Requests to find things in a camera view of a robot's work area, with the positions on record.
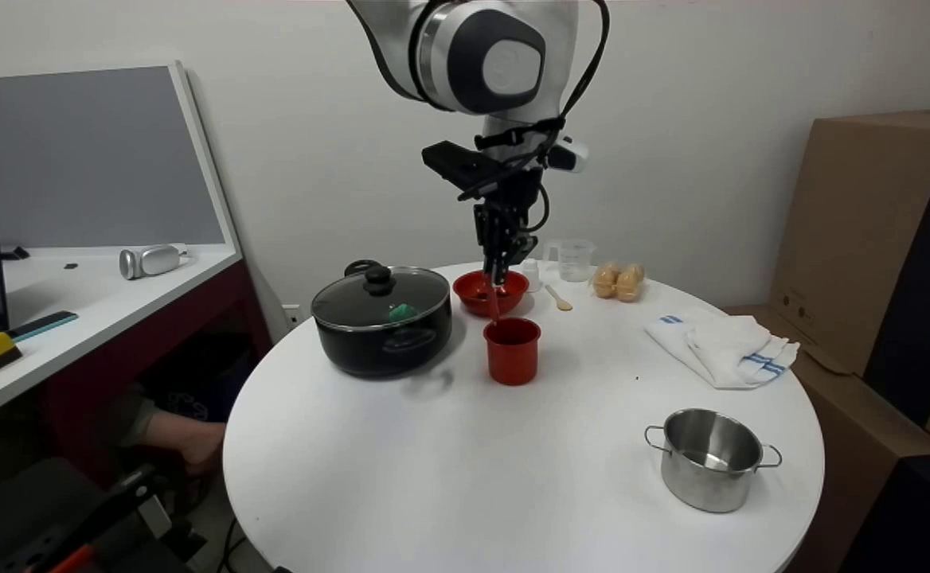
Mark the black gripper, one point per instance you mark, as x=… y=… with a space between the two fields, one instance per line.
x=510 y=207

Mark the small wooden spoon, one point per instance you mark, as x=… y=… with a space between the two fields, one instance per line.
x=557 y=296

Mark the clear glass cup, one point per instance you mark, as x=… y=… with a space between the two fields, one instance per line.
x=578 y=262

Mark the person's bare hand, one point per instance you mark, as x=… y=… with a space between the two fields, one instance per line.
x=193 y=441

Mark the red bowl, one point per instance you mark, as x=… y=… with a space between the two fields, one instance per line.
x=469 y=292

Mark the beige egg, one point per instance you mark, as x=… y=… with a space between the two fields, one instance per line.
x=603 y=280
x=630 y=285

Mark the glass pot lid black knob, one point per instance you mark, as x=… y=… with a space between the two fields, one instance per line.
x=379 y=299

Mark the black cooking pot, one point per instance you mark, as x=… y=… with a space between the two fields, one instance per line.
x=379 y=350

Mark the white cloth with blue print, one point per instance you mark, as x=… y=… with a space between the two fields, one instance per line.
x=723 y=347

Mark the small stainless steel pot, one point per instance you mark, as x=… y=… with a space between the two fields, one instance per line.
x=708 y=467

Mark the large cardboard box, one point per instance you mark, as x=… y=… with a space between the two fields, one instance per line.
x=847 y=234

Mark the silver device on desk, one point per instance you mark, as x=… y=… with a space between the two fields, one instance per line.
x=150 y=262

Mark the low cardboard box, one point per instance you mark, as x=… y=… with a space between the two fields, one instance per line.
x=857 y=457

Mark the white desk with red front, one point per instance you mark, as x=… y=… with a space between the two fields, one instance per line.
x=92 y=308

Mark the tall black panel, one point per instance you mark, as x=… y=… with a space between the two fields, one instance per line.
x=928 y=286

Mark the grey partition board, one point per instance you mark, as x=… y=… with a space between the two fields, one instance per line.
x=85 y=161

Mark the teal ruler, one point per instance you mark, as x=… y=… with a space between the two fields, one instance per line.
x=44 y=321

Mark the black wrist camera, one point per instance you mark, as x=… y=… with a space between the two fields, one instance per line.
x=463 y=167

